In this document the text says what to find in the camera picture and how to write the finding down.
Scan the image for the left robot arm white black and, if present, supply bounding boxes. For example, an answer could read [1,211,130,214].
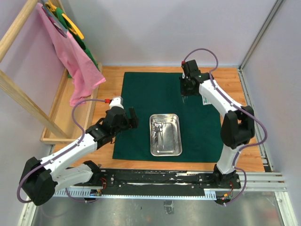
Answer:
[17,106,139,206]

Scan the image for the steel instrument tray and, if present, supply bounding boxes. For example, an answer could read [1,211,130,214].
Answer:
[150,113,182,157]

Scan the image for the green garment on hanger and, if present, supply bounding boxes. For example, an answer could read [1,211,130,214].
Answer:
[55,7,99,70]

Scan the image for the pink cloth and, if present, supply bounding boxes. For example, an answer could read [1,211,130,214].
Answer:
[37,3,106,106]

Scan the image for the yellow hanger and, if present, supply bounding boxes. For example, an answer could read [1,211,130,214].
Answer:
[45,0,84,40]

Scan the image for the purple cable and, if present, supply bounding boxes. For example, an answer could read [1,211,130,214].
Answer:
[16,98,111,203]
[181,48,268,205]

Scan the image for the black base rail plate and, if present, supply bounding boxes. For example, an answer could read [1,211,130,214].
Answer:
[76,169,241,196]

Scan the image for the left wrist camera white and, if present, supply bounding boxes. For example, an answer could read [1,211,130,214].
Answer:
[109,97,124,109]

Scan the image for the blue suture packet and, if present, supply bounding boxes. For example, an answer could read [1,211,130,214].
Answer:
[202,97,211,105]

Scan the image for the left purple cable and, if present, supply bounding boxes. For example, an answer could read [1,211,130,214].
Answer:
[16,98,111,203]

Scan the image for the wooden rack frame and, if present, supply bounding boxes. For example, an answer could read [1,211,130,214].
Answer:
[0,0,103,145]

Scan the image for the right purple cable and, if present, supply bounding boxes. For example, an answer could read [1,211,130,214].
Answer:
[181,48,268,205]

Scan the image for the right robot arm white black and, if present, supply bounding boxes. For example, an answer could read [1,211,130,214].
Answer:
[179,60,255,188]

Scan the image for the steel surgical scissors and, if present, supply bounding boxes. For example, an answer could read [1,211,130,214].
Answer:
[151,121,166,150]

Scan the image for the grey hanger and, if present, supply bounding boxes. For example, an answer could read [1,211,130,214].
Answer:
[42,3,67,36]

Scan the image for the dark green surgical cloth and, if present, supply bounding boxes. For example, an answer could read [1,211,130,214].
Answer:
[113,72,223,162]

